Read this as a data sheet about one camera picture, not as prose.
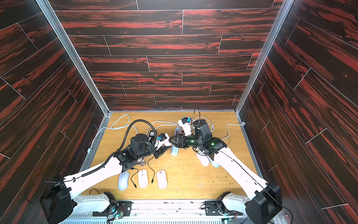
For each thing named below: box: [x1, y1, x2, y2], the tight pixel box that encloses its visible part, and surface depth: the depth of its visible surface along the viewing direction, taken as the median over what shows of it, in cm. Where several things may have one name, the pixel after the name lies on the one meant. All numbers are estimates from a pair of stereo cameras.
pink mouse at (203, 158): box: [196, 150, 210, 167], surface depth 92 cm
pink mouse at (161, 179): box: [156, 169, 168, 190], surface depth 84 cm
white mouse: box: [118, 171, 130, 191], surface depth 83 cm
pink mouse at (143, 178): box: [137, 168, 149, 189], surface depth 84 cm
